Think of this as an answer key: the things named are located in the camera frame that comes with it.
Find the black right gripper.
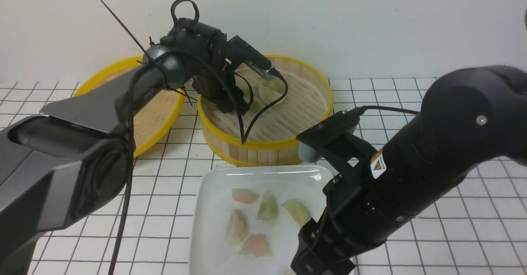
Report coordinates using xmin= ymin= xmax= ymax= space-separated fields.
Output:
xmin=291 ymin=177 xmax=396 ymax=275

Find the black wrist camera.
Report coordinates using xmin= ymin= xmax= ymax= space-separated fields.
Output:
xmin=296 ymin=107 xmax=377 ymax=175
xmin=226 ymin=35 xmax=282 ymax=80

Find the pink dumpling plate bottom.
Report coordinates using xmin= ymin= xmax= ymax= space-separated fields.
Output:
xmin=239 ymin=235 xmax=273 ymax=257

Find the white dumpling steamer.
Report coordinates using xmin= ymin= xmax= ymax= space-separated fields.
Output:
xmin=258 ymin=83 xmax=285 ymax=105
xmin=231 ymin=188 xmax=260 ymax=205

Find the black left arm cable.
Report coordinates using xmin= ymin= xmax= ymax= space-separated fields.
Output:
xmin=108 ymin=53 xmax=289 ymax=275

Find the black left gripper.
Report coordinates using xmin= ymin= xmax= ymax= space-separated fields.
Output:
xmin=160 ymin=18 xmax=249 ymax=116

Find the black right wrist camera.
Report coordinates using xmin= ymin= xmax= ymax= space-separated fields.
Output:
xmin=296 ymin=107 xmax=377 ymax=175

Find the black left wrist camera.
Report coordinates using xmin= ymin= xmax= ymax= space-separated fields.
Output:
xmin=226 ymin=35 xmax=282 ymax=80

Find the green dumpling plate middle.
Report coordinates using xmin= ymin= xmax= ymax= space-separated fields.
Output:
xmin=256 ymin=192 xmax=279 ymax=222

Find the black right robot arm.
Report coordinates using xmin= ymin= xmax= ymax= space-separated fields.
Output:
xmin=290 ymin=65 xmax=527 ymax=275

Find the white square plate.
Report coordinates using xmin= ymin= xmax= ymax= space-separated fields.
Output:
xmin=189 ymin=165 xmax=333 ymax=275

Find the green dumpling plate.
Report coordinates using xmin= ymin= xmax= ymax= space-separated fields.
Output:
xmin=282 ymin=199 xmax=311 ymax=227
xmin=256 ymin=192 xmax=279 ymax=222

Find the green dumpling steamer front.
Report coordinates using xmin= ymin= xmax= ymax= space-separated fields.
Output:
xmin=250 ymin=97 xmax=266 ymax=112

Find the yellow-rimmed bamboo steamer lid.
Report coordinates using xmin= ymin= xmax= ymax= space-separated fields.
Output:
xmin=73 ymin=56 xmax=186 ymax=157

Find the pale dumpling plate left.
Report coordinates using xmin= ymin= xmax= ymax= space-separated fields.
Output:
xmin=226 ymin=210 xmax=249 ymax=246

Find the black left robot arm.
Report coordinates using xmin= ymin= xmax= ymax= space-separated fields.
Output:
xmin=0 ymin=18 xmax=271 ymax=275

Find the green dumpling plate right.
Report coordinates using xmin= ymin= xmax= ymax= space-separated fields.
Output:
xmin=282 ymin=199 xmax=311 ymax=227

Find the yellow-rimmed bamboo steamer basket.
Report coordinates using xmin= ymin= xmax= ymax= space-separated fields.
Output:
xmin=197 ymin=54 xmax=333 ymax=167

